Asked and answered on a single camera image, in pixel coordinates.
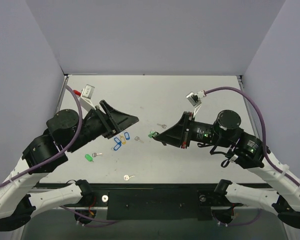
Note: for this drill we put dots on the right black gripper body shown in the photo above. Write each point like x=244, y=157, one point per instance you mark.
x=185, y=130

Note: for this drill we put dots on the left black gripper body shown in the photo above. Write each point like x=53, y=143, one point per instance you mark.
x=104, y=122

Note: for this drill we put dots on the green tag with key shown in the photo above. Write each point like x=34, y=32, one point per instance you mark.
x=152, y=134

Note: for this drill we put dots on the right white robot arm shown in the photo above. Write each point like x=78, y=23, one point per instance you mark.
x=225, y=137

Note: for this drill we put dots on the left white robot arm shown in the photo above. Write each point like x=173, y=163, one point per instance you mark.
x=66, y=132

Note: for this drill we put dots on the silver key upper middle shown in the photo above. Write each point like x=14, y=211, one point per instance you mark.
x=164, y=126

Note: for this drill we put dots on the silver key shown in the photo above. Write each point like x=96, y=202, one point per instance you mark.
x=137, y=138
x=164, y=126

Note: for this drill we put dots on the blue tag bunch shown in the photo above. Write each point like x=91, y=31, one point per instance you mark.
x=117, y=141

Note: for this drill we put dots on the yellow key tag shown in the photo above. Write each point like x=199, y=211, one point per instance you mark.
x=123, y=140

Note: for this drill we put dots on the silver key centre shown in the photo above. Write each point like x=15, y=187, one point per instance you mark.
x=137, y=138

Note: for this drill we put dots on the green tag left key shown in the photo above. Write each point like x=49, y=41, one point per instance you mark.
x=90, y=157

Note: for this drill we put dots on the white head key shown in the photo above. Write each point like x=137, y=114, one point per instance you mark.
x=127, y=177

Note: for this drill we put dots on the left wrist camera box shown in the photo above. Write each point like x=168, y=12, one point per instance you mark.
x=85, y=98

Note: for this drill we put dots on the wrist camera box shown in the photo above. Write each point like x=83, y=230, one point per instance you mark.
x=195, y=100
x=85, y=98

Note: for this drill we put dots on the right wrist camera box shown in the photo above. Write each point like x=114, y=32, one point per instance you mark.
x=195, y=100

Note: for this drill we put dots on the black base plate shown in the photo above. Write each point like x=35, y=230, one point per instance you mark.
x=149, y=201

